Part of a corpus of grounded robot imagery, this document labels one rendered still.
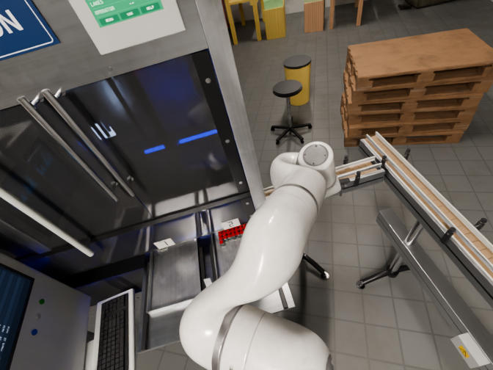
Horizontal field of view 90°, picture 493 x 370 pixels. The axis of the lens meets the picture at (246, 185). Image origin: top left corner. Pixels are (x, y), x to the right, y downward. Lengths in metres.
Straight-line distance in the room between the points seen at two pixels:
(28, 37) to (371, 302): 2.18
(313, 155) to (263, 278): 0.38
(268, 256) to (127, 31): 0.60
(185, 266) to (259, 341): 1.02
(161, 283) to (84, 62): 1.01
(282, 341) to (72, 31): 0.75
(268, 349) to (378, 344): 1.75
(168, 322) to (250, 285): 0.99
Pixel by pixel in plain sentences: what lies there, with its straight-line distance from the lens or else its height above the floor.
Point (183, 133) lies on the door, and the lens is 0.86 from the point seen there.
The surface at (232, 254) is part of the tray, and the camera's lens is 1.31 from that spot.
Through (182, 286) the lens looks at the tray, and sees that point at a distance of 1.33.
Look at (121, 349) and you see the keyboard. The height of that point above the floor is 0.83.
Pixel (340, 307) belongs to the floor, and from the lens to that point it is 2.11.
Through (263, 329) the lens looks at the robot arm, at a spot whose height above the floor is 1.64.
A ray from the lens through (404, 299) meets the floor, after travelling 2.22.
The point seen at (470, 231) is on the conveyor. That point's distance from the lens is 1.44.
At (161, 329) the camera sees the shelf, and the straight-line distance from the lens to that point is 1.32.
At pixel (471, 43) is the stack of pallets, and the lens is 3.28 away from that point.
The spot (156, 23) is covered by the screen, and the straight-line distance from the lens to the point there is 0.72.
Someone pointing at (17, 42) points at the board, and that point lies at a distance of 0.82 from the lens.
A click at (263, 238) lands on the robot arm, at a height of 1.74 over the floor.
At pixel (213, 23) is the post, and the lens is 0.73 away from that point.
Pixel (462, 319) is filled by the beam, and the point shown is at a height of 0.55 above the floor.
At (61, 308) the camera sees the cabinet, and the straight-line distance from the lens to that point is 1.51.
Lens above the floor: 2.02
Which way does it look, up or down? 47 degrees down
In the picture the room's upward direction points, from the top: 17 degrees counter-clockwise
